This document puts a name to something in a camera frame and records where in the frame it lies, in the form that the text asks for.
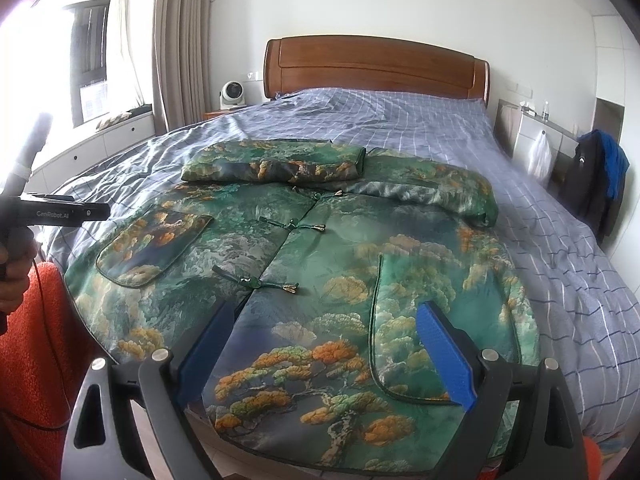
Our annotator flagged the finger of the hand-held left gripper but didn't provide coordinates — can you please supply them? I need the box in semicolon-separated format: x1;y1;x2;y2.
6;112;54;197

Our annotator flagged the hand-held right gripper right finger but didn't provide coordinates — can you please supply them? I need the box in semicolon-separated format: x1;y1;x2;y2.
416;301;588;480

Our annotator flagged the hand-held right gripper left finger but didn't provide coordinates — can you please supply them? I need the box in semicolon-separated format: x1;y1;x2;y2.
62;300;237;480

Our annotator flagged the green patterned brocade jacket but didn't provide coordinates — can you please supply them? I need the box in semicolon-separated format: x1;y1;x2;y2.
64;139;542;476

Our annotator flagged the person's left hand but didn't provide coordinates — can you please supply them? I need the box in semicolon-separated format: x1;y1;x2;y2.
0;237;37;317

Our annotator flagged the white window seat cabinet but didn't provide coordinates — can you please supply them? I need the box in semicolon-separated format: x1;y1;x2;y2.
30;107;157;196

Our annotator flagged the window seat cushion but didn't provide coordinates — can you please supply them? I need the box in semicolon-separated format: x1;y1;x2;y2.
95;105;153;130

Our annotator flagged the window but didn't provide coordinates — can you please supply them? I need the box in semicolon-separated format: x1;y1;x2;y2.
62;0;113;128

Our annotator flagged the white sheer curtain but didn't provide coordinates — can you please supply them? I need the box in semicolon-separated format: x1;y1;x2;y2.
107;0;158;111

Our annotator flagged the brown curtain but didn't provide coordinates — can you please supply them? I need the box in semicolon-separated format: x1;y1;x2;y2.
152;0;216;137

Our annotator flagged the wooden nightstand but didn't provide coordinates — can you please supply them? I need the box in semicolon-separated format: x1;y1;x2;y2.
204;107;251;122

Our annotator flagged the small white desk fan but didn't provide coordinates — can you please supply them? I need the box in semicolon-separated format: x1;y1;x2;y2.
219;80;247;110

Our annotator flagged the white plastic bag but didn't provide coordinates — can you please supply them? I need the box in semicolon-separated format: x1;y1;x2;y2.
527;132;553;183

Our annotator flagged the black jacket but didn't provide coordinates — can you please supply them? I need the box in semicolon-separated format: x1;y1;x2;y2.
562;132;626;241

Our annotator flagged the grey and white dresser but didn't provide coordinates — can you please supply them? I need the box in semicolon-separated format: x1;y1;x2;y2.
495;99;581;191

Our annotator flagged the bed with blue checked sheet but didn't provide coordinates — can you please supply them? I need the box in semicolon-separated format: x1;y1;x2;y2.
37;87;640;441

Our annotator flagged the blue jacket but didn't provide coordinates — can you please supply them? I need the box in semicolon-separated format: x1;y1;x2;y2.
592;130;631;201

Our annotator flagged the wooden headboard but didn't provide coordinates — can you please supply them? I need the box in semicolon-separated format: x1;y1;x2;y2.
263;35;491;108

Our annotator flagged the white wardrobe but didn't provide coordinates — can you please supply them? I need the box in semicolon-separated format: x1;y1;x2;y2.
592;10;640;261

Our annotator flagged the black cable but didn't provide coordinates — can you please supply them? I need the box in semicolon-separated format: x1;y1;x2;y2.
0;255;71;431

